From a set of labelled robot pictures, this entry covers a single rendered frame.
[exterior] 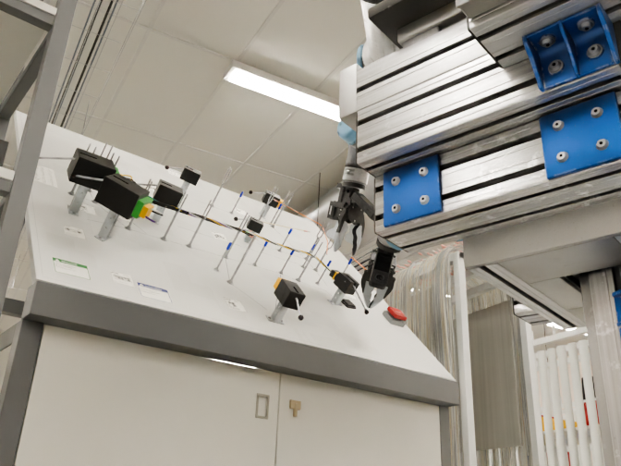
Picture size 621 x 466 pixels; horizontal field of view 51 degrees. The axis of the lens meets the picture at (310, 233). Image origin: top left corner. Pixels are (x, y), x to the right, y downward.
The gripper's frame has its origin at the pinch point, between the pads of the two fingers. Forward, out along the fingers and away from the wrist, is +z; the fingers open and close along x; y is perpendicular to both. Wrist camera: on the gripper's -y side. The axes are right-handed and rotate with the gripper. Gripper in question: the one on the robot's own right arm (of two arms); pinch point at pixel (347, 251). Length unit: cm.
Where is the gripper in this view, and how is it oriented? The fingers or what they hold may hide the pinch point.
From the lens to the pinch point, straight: 194.5
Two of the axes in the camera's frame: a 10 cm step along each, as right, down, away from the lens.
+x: -6.7, -1.7, -7.2
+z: -1.9, 9.8, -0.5
